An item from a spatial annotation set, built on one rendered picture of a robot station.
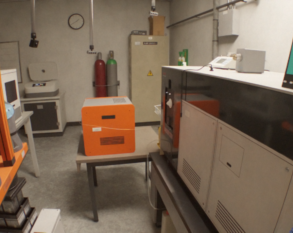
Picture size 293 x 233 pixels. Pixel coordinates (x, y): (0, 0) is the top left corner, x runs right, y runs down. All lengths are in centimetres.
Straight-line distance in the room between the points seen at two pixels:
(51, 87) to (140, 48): 191
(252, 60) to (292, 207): 76
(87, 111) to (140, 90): 287
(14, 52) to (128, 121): 374
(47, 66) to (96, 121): 308
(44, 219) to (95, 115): 86
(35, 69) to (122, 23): 206
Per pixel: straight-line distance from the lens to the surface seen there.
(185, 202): 124
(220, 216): 96
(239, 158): 77
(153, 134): 223
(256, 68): 120
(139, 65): 442
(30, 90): 432
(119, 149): 181
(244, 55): 114
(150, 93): 453
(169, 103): 140
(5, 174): 99
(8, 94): 217
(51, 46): 482
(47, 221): 125
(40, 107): 429
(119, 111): 170
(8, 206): 113
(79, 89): 478
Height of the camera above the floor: 151
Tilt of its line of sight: 16 degrees down
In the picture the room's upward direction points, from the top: straight up
